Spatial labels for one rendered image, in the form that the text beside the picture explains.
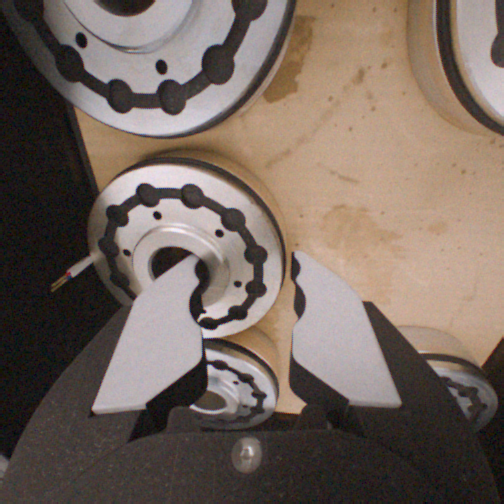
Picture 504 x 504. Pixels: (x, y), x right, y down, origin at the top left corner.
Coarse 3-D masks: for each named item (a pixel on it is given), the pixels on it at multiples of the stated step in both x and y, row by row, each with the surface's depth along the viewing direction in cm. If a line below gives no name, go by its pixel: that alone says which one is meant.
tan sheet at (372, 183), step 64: (320, 0) 9; (384, 0) 9; (320, 64) 10; (384, 64) 10; (256, 128) 12; (320, 128) 11; (384, 128) 11; (448, 128) 11; (320, 192) 13; (384, 192) 13; (448, 192) 12; (320, 256) 15; (384, 256) 14; (448, 256) 14; (448, 320) 16
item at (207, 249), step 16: (176, 224) 11; (144, 240) 11; (160, 240) 11; (176, 240) 11; (192, 240) 11; (208, 240) 11; (144, 256) 12; (208, 256) 11; (224, 256) 12; (144, 272) 12; (208, 272) 12; (224, 272) 12; (144, 288) 13; (208, 288) 12; (224, 288) 12; (208, 304) 13
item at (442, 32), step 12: (444, 0) 7; (444, 12) 7; (444, 24) 7; (444, 36) 7; (444, 48) 8; (444, 60) 8; (444, 72) 8; (456, 72) 8; (456, 84) 8; (456, 96) 8; (468, 96) 8; (468, 108) 8; (480, 120) 8
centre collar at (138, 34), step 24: (72, 0) 7; (96, 0) 7; (168, 0) 7; (192, 0) 7; (96, 24) 7; (120, 24) 7; (144, 24) 7; (168, 24) 7; (120, 48) 8; (144, 48) 8
